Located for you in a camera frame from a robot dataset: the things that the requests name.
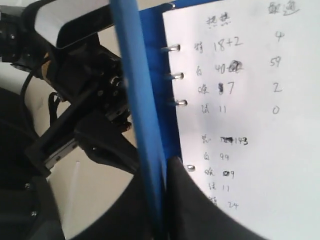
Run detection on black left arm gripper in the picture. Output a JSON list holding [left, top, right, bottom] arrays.
[[25, 34, 139, 176]]

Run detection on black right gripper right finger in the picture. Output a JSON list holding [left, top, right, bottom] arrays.
[[165, 156, 263, 240]]

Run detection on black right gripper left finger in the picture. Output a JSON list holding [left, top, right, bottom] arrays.
[[49, 139, 156, 240]]

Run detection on blue ring binder notebook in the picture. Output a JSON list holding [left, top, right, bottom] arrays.
[[110, 0, 320, 240]]

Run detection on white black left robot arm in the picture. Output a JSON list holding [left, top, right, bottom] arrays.
[[0, 0, 154, 240]]

